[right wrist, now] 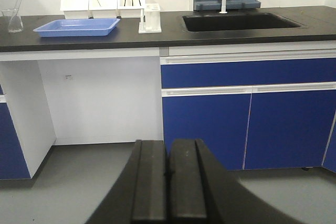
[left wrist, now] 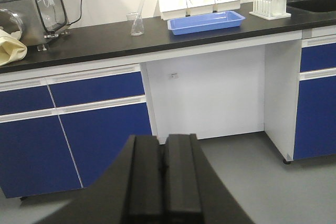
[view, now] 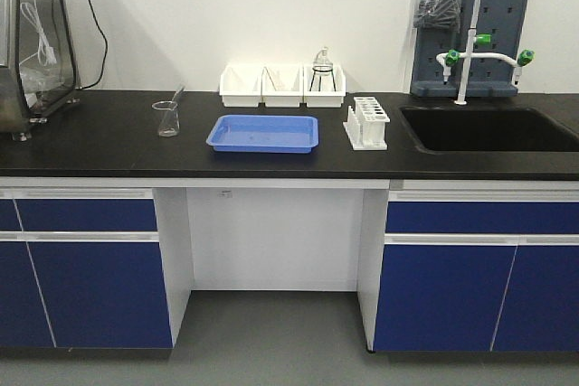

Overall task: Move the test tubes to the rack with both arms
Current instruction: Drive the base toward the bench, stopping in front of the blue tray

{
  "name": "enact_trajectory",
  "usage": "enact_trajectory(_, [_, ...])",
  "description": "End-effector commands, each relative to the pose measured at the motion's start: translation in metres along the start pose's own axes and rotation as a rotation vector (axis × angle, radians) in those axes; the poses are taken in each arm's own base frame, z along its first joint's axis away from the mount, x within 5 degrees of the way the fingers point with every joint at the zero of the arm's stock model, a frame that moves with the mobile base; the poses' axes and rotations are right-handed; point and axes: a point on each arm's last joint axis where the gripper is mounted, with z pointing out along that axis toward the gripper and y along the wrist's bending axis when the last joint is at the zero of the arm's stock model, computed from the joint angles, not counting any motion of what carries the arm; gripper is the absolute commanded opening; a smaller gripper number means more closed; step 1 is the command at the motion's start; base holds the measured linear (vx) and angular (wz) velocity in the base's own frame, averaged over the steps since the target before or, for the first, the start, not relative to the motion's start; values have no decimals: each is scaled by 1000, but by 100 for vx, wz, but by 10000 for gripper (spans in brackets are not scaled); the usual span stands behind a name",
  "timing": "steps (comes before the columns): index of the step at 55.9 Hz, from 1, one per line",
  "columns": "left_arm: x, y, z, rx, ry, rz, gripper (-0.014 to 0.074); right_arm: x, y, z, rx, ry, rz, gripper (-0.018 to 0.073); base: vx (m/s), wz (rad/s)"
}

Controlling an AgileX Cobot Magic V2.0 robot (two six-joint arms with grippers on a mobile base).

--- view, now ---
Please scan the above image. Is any right blue cabinet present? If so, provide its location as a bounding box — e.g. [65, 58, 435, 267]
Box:
[356, 180, 578, 352]

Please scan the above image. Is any white test tube rack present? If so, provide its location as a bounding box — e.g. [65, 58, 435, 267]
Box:
[343, 97, 390, 151]

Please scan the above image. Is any red glass thermometer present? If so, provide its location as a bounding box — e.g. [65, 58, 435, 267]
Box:
[264, 66, 283, 91]

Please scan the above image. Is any left white storage bin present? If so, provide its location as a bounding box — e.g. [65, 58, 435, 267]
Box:
[219, 64, 263, 108]

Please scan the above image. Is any blue cabinet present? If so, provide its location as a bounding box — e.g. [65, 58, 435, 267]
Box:
[356, 180, 578, 352]
[1, 178, 194, 349]

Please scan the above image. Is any grey pegboard drying rack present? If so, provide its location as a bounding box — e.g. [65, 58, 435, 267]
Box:
[410, 0, 527, 98]

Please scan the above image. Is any stainless steel lab appliance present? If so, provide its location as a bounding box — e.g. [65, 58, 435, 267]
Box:
[1, 0, 77, 141]

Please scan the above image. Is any middle white storage bin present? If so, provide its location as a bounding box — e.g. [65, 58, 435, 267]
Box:
[261, 64, 304, 108]

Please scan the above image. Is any glass beaker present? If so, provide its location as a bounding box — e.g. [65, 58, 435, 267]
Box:
[152, 100, 180, 137]

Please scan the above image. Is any clear glass test tube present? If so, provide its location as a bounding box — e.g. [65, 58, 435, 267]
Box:
[171, 86, 185, 106]

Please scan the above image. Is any white storage bin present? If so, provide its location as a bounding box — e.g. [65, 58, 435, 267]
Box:
[219, 64, 263, 108]
[261, 64, 304, 108]
[303, 64, 346, 108]

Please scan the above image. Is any black sink basin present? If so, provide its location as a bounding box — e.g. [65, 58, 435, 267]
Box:
[402, 107, 578, 152]

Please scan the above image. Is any right white storage bin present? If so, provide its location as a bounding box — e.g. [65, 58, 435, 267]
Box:
[303, 64, 346, 108]

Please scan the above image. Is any blue plastic tray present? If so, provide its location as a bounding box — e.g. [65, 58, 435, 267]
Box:
[206, 115, 318, 154]

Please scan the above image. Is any black power cable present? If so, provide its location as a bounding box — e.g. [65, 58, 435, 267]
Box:
[26, 0, 109, 91]

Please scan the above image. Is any glass flask on tripod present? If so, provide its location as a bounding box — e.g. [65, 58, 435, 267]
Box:
[308, 46, 337, 91]

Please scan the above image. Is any left blue cabinet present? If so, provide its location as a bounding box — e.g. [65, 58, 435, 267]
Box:
[1, 178, 194, 349]

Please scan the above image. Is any white lab faucet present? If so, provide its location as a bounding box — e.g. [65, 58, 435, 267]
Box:
[436, 0, 535, 106]

